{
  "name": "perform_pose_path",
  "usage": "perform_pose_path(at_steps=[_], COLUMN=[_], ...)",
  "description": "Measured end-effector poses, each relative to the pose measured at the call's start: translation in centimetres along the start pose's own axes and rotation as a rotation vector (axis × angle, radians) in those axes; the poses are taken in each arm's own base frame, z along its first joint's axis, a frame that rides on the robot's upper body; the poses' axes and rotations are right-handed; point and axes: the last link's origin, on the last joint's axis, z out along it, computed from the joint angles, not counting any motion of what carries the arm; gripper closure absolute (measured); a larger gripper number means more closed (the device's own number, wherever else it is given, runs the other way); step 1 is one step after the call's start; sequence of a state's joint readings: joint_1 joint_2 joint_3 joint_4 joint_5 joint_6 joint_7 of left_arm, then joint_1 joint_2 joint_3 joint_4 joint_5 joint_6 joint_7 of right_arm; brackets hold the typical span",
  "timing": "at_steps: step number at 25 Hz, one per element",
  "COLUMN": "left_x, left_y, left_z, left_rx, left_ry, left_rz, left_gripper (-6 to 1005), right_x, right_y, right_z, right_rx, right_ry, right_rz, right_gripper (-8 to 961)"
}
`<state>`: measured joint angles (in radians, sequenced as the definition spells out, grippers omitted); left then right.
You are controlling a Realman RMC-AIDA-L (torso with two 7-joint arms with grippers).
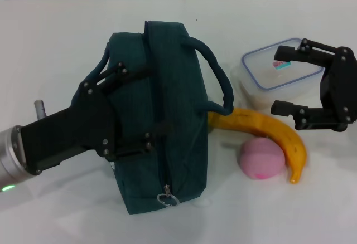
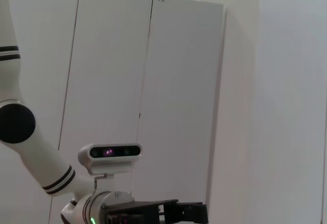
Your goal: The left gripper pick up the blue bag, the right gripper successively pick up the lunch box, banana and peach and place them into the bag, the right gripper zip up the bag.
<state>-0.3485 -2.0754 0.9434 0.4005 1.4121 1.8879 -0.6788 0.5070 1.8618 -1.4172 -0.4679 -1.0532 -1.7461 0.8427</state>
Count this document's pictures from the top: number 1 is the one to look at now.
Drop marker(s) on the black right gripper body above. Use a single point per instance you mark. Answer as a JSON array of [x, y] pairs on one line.
[[340, 88]]

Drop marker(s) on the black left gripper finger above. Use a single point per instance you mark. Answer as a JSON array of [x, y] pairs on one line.
[[134, 146], [120, 74]]

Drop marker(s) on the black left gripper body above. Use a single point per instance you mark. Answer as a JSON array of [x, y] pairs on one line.
[[69, 132]]

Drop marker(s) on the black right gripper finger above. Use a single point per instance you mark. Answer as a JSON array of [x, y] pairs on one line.
[[309, 118], [312, 51]]

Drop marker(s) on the yellow banana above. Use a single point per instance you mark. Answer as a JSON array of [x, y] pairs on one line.
[[295, 146]]

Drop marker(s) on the clear container with blue lid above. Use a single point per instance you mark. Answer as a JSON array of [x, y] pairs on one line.
[[262, 68]]

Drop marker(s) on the dark teal insulated bag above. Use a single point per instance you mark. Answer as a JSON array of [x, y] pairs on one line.
[[178, 88]]

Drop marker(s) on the pink peach toy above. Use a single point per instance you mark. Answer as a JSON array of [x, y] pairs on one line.
[[259, 157]]

